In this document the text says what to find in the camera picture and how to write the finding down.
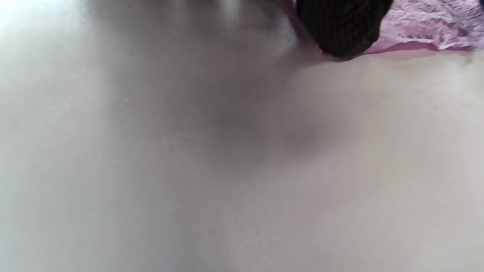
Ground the pink paper invoice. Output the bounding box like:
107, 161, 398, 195
284, 0, 484, 55

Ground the person's left hand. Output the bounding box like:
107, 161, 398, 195
296, 0, 394, 60

